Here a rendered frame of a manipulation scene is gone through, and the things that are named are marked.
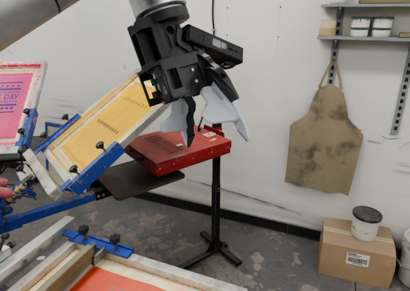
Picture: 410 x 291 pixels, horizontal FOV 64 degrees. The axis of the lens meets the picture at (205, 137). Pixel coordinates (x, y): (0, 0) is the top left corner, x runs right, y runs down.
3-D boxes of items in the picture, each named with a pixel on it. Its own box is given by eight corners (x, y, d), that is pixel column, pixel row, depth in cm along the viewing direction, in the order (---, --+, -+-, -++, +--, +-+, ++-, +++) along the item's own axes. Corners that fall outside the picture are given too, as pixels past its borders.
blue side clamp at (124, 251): (135, 261, 137) (133, 247, 134) (128, 269, 133) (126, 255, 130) (78, 243, 148) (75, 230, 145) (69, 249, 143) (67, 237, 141)
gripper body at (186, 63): (150, 111, 48) (120, 31, 46) (195, 96, 53) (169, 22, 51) (176, 104, 42) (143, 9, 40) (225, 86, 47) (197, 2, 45)
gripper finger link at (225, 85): (222, 118, 45) (186, 77, 48) (231, 114, 46) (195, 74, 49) (234, 94, 42) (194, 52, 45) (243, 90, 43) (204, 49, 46)
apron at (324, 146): (351, 193, 265) (376, 60, 227) (351, 197, 259) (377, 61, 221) (285, 180, 284) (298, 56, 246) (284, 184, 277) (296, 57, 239)
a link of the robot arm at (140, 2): (161, -6, 51) (190, -33, 44) (171, 23, 51) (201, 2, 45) (118, -1, 46) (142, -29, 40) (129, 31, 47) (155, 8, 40)
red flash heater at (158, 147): (195, 134, 258) (195, 120, 254) (235, 153, 224) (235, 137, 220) (122, 154, 223) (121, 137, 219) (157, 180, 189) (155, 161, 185)
